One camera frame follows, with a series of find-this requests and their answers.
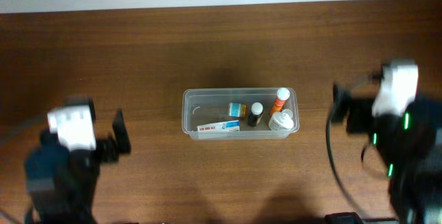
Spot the white plastic bottle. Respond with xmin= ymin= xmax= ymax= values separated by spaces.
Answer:
xmin=268 ymin=109 xmax=294 ymax=131

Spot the orange tube white cap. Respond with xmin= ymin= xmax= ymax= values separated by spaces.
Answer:
xmin=269 ymin=88 xmax=291 ymax=116

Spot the dark brown bottle white cap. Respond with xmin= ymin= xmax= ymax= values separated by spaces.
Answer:
xmin=247 ymin=102 xmax=263 ymax=127

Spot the tiger balm glass jar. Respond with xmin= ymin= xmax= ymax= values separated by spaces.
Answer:
xmin=228 ymin=102 xmax=247 ymax=118

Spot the white green medicine box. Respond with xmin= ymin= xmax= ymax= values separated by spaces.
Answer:
xmin=197 ymin=120 xmax=240 ymax=132

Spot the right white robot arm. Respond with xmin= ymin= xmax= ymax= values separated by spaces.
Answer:
xmin=327 ymin=85 xmax=441 ymax=223

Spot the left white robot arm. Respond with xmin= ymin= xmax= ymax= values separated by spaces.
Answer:
xmin=1 ymin=97 xmax=131 ymax=223

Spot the clear plastic container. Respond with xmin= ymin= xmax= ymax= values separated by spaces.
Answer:
xmin=182 ymin=87 xmax=300 ymax=140

